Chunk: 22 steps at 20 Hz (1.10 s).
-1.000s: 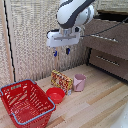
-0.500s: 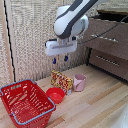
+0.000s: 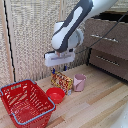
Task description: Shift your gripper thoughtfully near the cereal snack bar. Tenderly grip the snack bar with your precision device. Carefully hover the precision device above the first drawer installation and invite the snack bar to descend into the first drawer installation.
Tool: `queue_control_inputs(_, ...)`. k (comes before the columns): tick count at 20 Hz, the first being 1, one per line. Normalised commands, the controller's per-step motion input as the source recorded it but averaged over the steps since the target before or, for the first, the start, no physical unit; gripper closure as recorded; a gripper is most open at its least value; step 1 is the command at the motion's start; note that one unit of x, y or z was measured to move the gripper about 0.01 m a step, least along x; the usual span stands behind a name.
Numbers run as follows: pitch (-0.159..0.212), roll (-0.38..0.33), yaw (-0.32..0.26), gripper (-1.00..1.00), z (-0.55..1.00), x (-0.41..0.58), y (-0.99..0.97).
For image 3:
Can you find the brown drawer cabinet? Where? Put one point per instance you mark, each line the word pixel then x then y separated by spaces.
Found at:
pixel 108 43

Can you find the woven bamboo screen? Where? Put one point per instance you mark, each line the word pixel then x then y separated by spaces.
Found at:
pixel 31 36

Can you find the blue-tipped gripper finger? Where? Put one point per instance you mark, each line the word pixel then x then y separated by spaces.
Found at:
pixel 53 70
pixel 65 68

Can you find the red plastic bowl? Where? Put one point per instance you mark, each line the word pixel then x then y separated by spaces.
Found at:
pixel 55 95

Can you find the pink plastic cup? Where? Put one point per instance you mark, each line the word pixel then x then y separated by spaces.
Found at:
pixel 79 82

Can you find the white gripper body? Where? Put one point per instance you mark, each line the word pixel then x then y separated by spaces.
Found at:
pixel 59 58

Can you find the red shopping basket blue rim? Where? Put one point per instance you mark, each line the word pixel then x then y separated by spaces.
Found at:
pixel 25 103

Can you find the white black Franka robot arm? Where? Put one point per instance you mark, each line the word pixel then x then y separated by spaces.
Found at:
pixel 75 20

